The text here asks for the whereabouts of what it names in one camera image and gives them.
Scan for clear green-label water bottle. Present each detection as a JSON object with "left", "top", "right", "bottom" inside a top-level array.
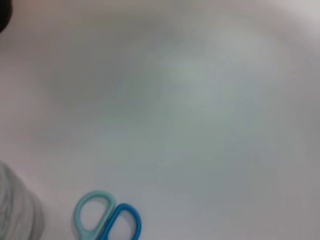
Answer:
[{"left": 0, "top": 161, "right": 46, "bottom": 240}]

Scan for blue sheathed scissors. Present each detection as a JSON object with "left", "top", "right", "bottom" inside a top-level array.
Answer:
[{"left": 73, "top": 190, "right": 143, "bottom": 240}]

